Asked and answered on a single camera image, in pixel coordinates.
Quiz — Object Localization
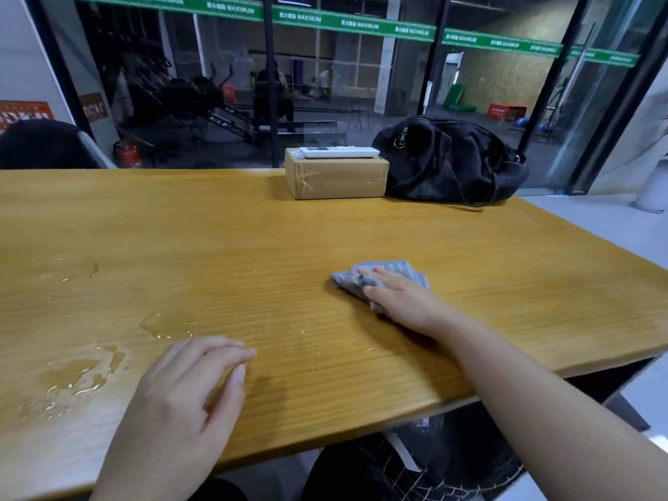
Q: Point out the person's right hand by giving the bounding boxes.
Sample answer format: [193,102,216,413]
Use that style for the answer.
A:
[356,265,456,341]

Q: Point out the person's left hand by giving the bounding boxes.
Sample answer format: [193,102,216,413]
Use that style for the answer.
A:
[111,335,257,479]

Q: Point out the grey cloth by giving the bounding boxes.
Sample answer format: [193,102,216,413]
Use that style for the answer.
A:
[331,259,431,314]

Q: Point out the brown cardboard box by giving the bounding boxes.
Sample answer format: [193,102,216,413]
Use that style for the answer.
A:
[284,147,390,200]

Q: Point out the black fabric bag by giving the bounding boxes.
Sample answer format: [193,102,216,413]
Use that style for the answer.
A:
[371,115,531,207]

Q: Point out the white remote control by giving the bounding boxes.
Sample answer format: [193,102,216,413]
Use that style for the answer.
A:
[299,145,381,160]

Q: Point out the person's right forearm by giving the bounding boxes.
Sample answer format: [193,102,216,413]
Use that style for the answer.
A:
[433,307,668,501]

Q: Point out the person's black checked trousers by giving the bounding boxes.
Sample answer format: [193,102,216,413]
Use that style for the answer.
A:
[187,401,528,501]

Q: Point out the wooden table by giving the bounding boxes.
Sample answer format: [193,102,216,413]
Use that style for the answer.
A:
[0,168,668,501]

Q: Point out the green gym mat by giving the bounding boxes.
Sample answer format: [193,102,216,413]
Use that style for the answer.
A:
[442,83,479,114]

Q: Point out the red gym box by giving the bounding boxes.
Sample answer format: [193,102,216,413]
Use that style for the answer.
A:
[486,102,528,120]

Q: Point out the red fire extinguisher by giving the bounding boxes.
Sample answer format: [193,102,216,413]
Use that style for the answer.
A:
[113,139,143,169]

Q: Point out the grey chair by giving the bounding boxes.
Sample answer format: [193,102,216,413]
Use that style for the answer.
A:
[75,129,118,170]

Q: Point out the large plant in white pot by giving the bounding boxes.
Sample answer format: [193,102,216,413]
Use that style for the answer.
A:
[630,161,668,214]

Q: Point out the green glass marking strip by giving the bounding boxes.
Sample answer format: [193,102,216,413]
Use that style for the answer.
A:
[39,0,642,68]

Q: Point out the black exercise machine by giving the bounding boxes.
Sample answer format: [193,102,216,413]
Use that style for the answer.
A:
[151,62,267,147]

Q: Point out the small orange door sign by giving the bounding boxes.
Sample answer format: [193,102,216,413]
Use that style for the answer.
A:
[79,92,109,123]

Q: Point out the orange wall safety sign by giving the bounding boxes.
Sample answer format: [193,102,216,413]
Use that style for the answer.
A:
[0,100,55,132]

